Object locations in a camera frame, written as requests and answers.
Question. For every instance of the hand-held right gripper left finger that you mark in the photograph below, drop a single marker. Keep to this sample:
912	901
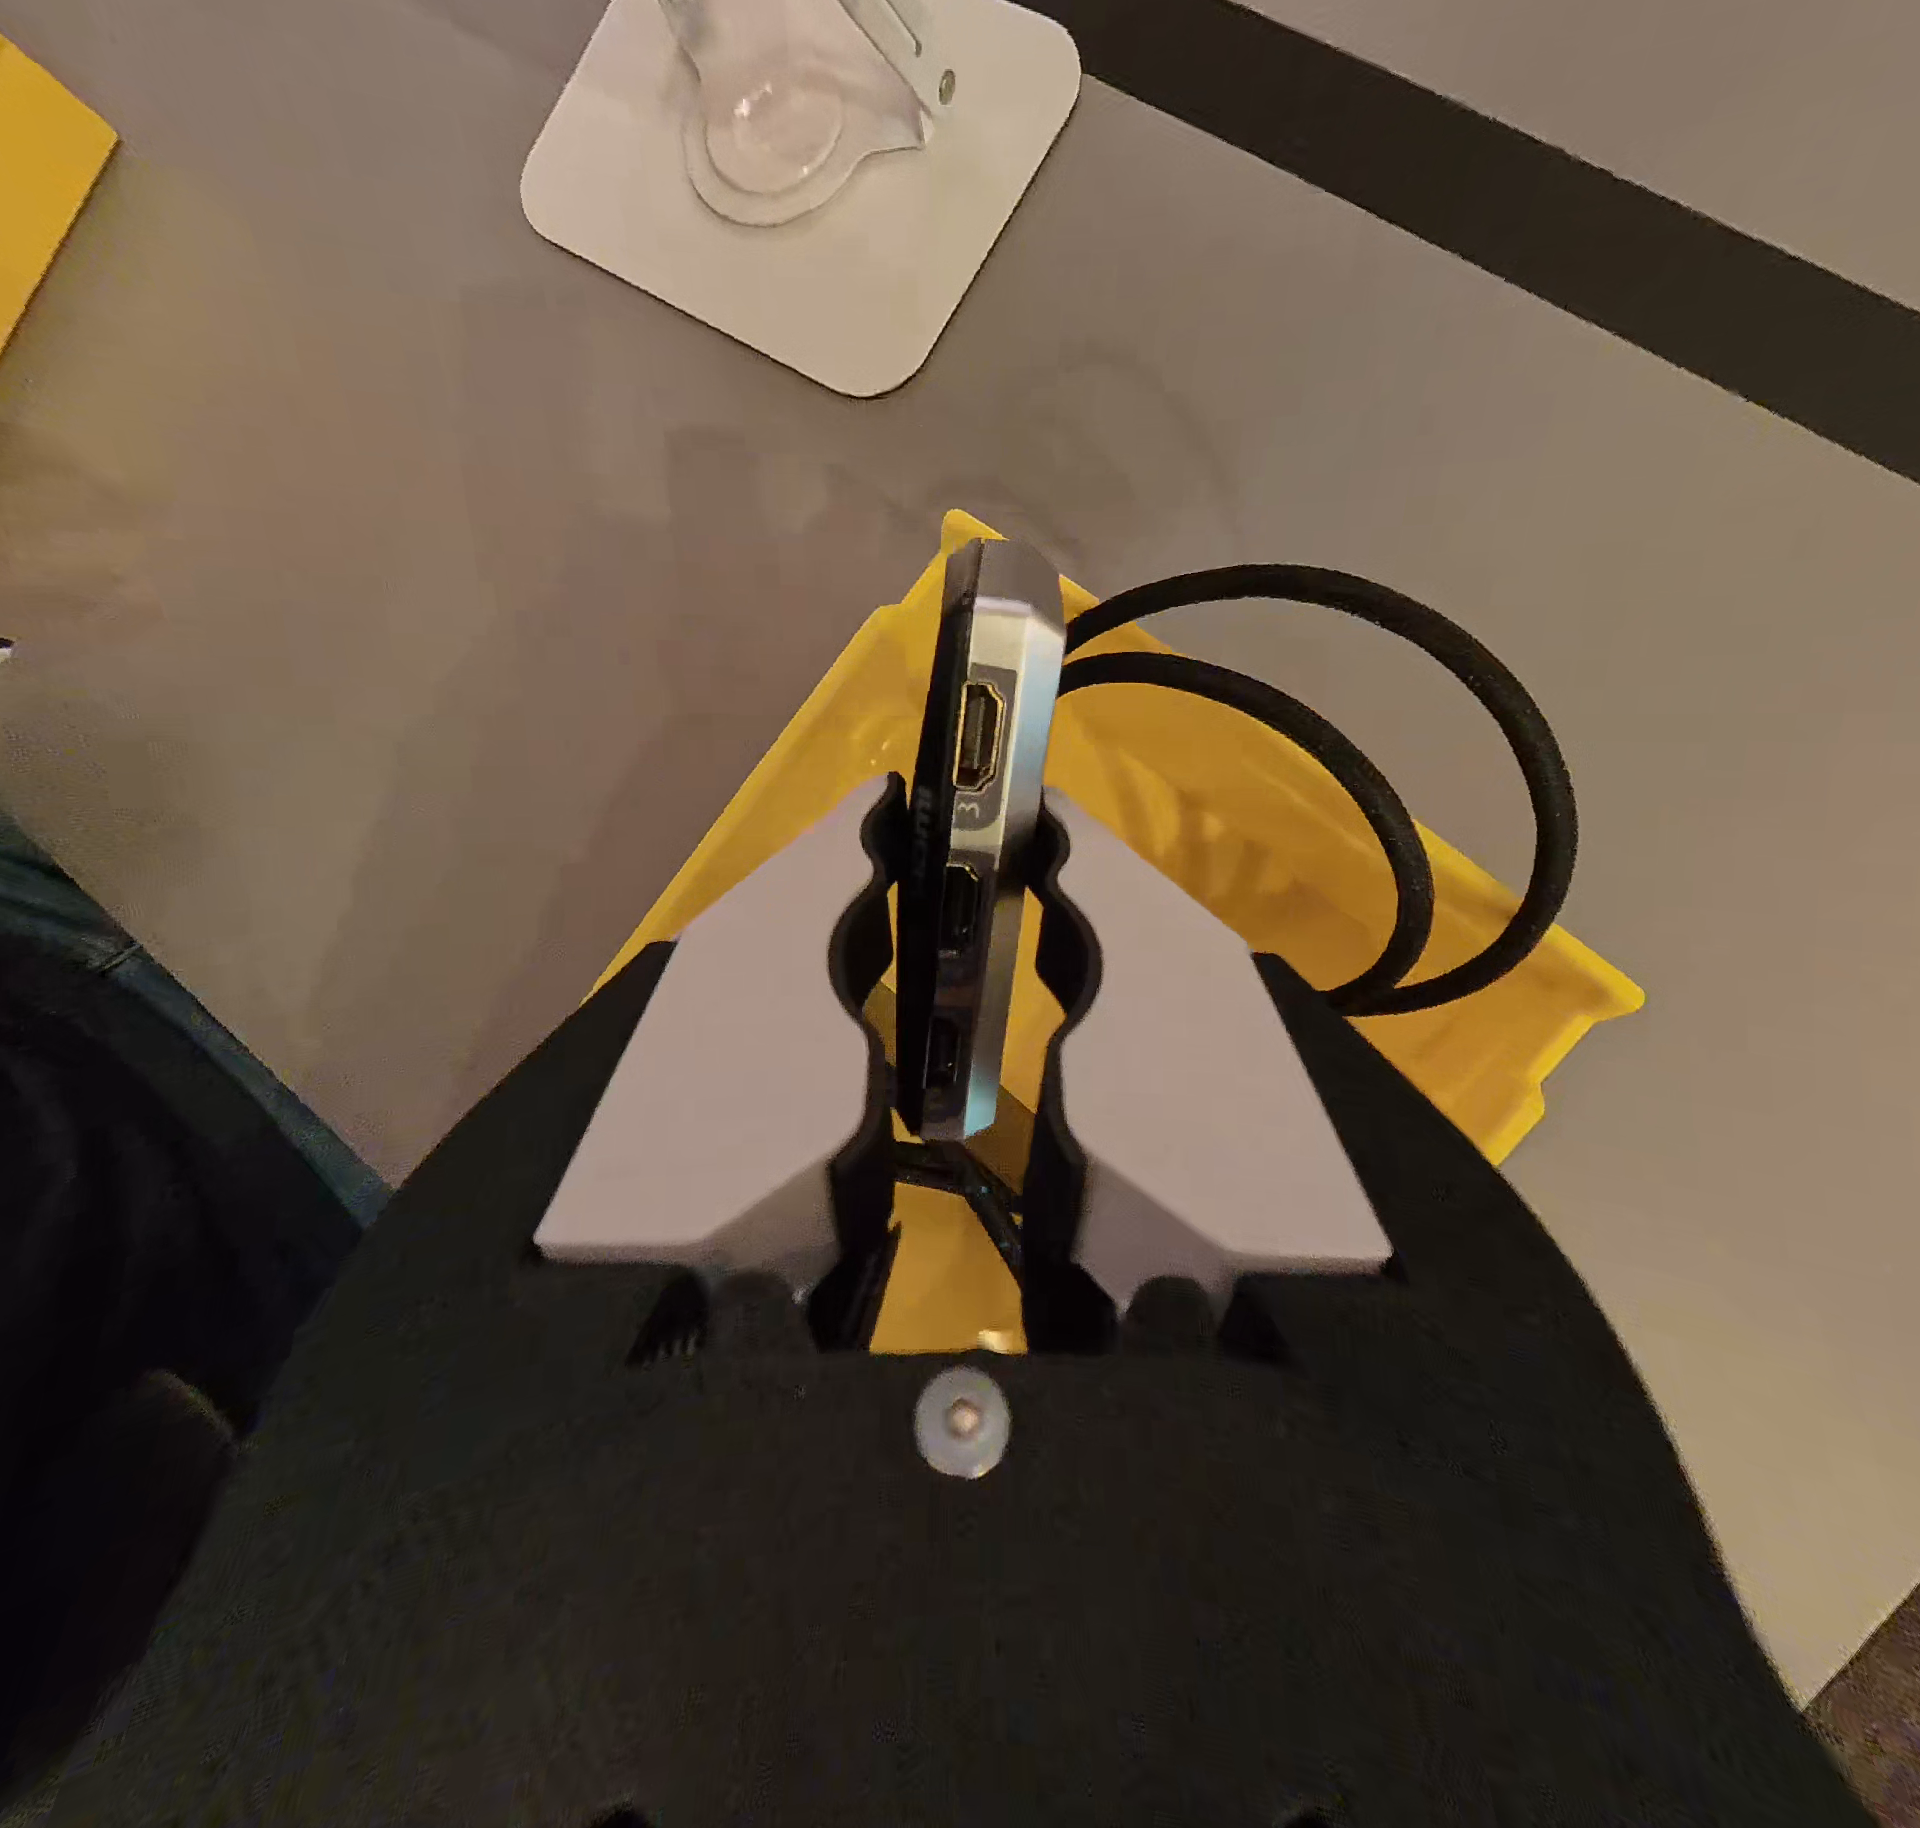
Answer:
690	1109

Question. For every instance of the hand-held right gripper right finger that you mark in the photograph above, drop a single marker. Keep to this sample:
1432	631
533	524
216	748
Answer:
1230	1109

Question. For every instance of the person's blue jeans leg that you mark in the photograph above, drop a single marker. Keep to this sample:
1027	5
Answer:
151	1019

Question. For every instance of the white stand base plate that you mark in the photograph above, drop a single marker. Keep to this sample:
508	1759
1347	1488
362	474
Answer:
871	239

